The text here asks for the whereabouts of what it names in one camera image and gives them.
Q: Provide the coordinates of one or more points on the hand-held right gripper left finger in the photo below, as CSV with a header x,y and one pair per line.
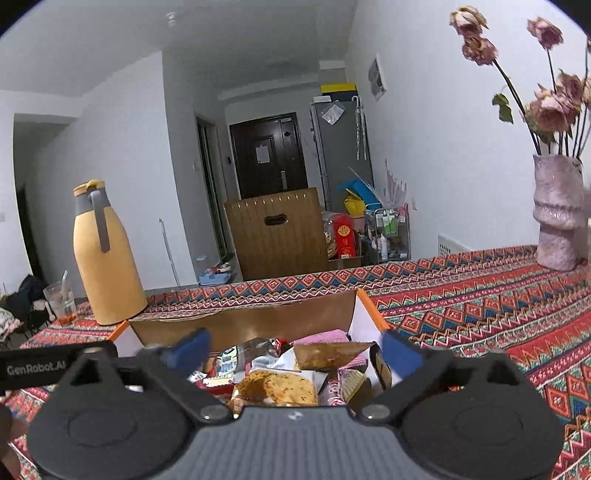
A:
x,y
191,350

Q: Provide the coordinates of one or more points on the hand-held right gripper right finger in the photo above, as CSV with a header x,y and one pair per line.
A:
x,y
401,353

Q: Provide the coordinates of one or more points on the silver snack packet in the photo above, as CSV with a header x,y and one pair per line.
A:
x,y
256,353

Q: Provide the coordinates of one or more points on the pink striped snack packet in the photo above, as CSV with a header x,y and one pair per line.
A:
x,y
341,387

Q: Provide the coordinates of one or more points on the brown snack packet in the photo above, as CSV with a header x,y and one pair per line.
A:
x,y
328,355

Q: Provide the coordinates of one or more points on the cardboard box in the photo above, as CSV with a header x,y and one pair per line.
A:
x,y
277,318

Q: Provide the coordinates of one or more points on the crumbly cake snack packet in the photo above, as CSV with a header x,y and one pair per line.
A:
x,y
277,387

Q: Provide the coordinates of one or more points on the person's left hand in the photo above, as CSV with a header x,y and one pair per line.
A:
x,y
11,429

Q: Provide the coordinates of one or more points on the black folding chair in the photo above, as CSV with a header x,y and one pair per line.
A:
x,y
25,300

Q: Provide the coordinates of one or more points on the glass cup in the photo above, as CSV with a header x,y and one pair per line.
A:
x,y
60,300

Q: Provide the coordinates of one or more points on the blue floor tray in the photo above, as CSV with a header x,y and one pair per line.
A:
x,y
214,276

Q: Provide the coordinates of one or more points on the patterned tablecloth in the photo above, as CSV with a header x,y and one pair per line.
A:
x,y
461,300

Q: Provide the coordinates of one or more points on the yellow thermos jug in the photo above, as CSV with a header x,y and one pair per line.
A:
x,y
108,272

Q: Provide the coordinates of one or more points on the red gift box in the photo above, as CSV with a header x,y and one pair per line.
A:
x,y
345,235

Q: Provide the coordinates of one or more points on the brown cardboard carton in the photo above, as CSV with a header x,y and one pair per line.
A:
x,y
277,240

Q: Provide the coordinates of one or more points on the yellow bag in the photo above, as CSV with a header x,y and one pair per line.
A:
x,y
354,206

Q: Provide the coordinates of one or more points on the blue plastic item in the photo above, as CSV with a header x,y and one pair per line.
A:
x,y
360,191

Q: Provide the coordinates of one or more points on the dark entrance door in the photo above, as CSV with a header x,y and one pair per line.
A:
x,y
249,175

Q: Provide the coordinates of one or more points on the grey refrigerator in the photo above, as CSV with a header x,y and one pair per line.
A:
x,y
339,161

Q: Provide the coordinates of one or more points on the pink ceramic vase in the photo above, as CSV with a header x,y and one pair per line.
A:
x,y
556,217

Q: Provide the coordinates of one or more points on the clear plastic bag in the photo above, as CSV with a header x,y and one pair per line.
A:
x,y
333,114

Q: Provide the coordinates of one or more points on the yellow box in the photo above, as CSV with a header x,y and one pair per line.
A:
x,y
339,88

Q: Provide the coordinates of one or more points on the dried pink flowers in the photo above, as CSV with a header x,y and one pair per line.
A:
x,y
549,106

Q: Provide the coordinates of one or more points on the white wall heater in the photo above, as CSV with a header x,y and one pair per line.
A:
x,y
452,245

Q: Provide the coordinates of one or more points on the wall electrical panel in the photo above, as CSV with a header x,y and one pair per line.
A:
x,y
376,78

